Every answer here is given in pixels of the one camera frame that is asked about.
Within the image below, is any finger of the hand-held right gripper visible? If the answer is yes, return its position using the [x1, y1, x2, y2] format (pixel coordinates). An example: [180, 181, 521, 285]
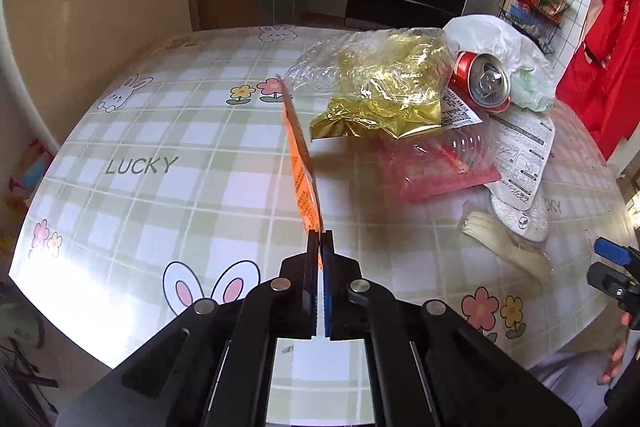
[594, 236, 640, 267]
[586, 263, 640, 314]

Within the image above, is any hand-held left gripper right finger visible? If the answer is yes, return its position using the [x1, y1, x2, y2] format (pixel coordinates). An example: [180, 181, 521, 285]
[322, 231, 583, 427]

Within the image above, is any colourful cardboard box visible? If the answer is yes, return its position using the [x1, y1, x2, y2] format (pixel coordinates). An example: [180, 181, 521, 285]
[7, 139, 56, 228]

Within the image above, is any clear crumpled plastic bag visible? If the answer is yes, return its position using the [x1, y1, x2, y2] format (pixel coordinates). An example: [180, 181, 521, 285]
[285, 27, 453, 140]

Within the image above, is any white crumpled wrapper strip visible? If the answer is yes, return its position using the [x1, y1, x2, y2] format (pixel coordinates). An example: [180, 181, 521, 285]
[460, 211, 551, 283]

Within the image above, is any red soda can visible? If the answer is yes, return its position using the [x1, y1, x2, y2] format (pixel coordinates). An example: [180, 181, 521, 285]
[446, 51, 512, 114]

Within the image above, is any black wire storage rack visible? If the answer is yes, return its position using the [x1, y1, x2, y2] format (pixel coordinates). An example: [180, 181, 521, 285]
[497, 0, 573, 58]

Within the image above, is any white plastic bag green print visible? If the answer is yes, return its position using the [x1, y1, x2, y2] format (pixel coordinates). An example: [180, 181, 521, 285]
[442, 14, 557, 112]

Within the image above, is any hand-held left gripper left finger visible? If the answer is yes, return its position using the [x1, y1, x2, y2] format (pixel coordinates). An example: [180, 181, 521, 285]
[60, 230, 320, 427]

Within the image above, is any person's right hand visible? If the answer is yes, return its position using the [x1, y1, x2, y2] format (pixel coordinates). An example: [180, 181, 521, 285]
[597, 311, 633, 385]

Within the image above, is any gold foil packet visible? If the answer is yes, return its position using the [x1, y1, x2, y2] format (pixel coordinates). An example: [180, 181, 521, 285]
[309, 94, 443, 142]

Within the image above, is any person's grey trouser leg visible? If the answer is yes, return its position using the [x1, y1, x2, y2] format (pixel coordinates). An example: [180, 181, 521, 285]
[527, 349, 621, 427]

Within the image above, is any white printed paper label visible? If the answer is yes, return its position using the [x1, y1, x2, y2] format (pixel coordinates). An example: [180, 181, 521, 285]
[440, 87, 486, 128]

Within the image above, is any red apron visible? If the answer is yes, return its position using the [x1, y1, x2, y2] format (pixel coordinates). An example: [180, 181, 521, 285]
[556, 0, 640, 160]

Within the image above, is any orange snack wrapper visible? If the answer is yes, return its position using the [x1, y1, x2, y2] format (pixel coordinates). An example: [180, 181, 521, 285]
[276, 74, 326, 270]

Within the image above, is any white printed blister package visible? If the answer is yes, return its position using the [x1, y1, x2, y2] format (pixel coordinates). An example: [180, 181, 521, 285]
[487, 112, 556, 253]

